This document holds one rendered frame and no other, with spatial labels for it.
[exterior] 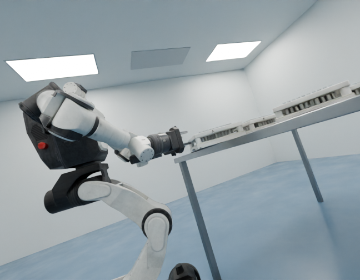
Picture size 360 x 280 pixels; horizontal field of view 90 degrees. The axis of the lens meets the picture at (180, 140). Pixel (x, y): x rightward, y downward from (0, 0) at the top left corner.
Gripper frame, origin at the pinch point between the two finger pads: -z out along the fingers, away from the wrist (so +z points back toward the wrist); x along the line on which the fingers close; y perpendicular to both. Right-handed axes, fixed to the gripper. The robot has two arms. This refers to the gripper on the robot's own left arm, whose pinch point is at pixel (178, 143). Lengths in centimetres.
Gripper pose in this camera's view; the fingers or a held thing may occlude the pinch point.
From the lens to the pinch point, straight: 101.9
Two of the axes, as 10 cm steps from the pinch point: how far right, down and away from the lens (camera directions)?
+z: -9.6, 2.9, 0.3
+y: -0.6, -1.0, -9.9
